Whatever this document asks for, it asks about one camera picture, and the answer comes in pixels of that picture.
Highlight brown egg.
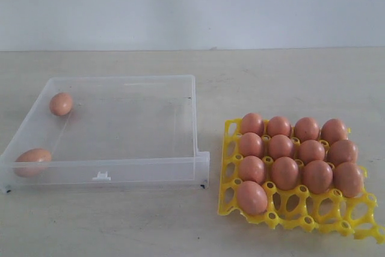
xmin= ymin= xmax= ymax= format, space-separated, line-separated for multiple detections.
xmin=238 ymin=156 xmax=266 ymax=185
xmin=327 ymin=139 xmax=359 ymax=167
xmin=239 ymin=113 xmax=264 ymax=136
xmin=238 ymin=132 xmax=264 ymax=158
xmin=333 ymin=162 xmax=364 ymax=198
xmin=321 ymin=119 xmax=348 ymax=146
xmin=266 ymin=116 xmax=292 ymax=137
xmin=302 ymin=160 xmax=333 ymax=194
xmin=297 ymin=140 xmax=325 ymax=164
xmin=236 ymin=181 xmax=268 ymax=215
xmin=294 ymin=117 xmax=320 ymax=142
xmin=49 ymin=92 xmax=73 ymax=116
xmin=271 ymin=156 xmax=299 ymax=191
xmin=268 ymin=134 xmax=295 ymax=160

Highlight clear plastic tray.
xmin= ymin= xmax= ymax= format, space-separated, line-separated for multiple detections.
xmin=1 ymin=75 xmax=210 ymax=193

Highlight yellow plastic egg rack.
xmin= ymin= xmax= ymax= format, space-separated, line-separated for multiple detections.
xmin=218 ymin=119 xmax=384 ymax=244

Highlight brown egg front left corner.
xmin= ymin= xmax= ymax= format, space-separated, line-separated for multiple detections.
xmin=13 ymin=148 xmax=52 ymax=178

